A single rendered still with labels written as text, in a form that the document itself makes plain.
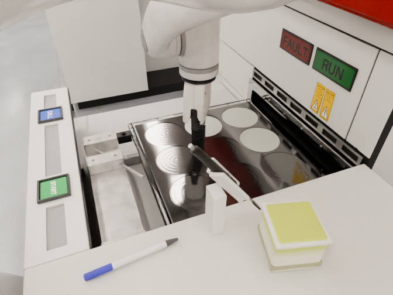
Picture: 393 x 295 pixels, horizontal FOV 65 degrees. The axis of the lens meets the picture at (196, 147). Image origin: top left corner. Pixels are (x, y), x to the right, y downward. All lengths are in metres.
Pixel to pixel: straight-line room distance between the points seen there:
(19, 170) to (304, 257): 2.04
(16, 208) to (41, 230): 1.49
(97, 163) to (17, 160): 1.69
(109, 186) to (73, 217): 0.17
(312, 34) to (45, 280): 0.67
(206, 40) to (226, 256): 0.38
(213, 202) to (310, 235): 0.13
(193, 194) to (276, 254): 0.26
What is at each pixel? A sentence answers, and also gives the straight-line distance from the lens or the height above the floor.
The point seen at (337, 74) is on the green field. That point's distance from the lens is 0.70.
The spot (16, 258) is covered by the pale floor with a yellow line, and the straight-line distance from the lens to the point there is 1.84.
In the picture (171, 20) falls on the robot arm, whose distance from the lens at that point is 0.53.
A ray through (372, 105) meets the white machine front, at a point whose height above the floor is 1.08.
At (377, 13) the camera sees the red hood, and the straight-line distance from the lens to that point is 0.57.
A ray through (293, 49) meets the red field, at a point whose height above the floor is 1.09.
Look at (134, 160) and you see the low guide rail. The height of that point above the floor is 0.83.
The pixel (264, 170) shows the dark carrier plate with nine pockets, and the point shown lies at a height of 0.90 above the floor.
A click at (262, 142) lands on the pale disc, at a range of 0.79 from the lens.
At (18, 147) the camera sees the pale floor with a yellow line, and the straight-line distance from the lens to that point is 2.51.
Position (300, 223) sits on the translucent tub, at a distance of 0.45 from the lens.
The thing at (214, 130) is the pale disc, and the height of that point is 0.90.
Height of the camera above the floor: 1.38
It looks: 39 degrees down
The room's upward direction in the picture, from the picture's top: straight up
